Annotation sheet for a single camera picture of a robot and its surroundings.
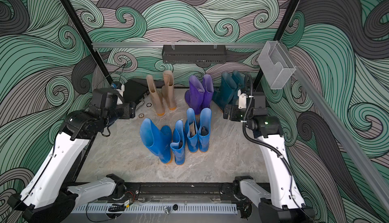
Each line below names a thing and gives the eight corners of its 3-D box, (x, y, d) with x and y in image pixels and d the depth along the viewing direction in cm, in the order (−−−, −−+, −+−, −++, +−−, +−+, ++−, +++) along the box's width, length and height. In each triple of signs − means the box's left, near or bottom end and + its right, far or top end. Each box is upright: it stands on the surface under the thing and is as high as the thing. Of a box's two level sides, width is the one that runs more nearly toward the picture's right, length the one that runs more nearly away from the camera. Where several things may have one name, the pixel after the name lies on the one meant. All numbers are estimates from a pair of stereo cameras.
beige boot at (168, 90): (167, 113, 107) (162, 87, 87) (167, 97, 117) (162, 70, 97) (176, 112, 108) (173, 86, 88) (176, 96, 118) (172, 70, 98)
